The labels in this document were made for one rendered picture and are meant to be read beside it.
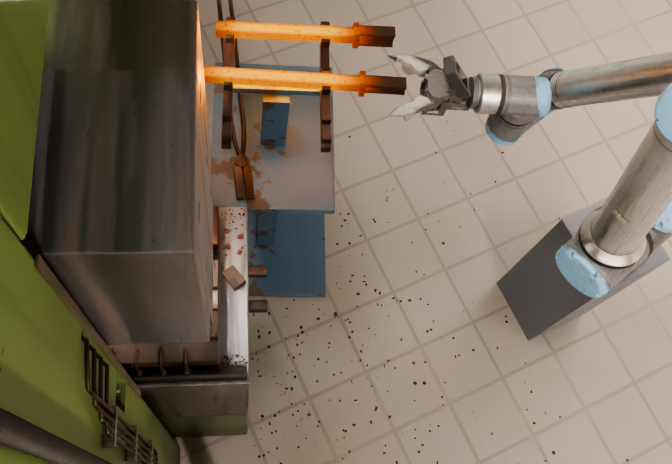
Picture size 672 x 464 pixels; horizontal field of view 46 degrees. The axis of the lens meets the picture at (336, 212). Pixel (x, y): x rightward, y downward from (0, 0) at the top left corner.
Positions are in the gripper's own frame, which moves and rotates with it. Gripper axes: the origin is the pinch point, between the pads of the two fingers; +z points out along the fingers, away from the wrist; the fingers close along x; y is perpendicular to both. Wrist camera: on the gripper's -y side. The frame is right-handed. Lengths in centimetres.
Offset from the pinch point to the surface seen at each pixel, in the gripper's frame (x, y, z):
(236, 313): -50, 11, 31
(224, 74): -0.9, -0.8, 35.7
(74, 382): -76, -57, 47
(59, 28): -41, -74, 49
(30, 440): -85, -82, 44
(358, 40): 9.7, -1.1, 6.8
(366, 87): -1.1, 0.9, 4.8
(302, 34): 10.5, -0.8, 19.2
